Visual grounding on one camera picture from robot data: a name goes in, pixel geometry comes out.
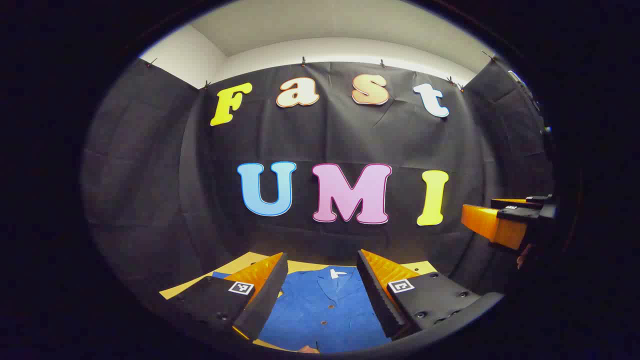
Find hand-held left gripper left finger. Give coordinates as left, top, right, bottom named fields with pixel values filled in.
left=167, top=252, right=289, bottom=341

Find row of black cloth clips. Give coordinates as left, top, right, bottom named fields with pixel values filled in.
left=145, top=50, right=498, bottom=93

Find blue button shirt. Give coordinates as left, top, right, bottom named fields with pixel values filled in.
left=212, top=265, right=394, bottom=354

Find black backdrop cloth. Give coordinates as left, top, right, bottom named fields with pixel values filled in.
left=80, top=55, right=556, bottom=321

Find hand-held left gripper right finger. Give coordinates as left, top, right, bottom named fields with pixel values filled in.
left=356, top=249, right=483, bottom=340

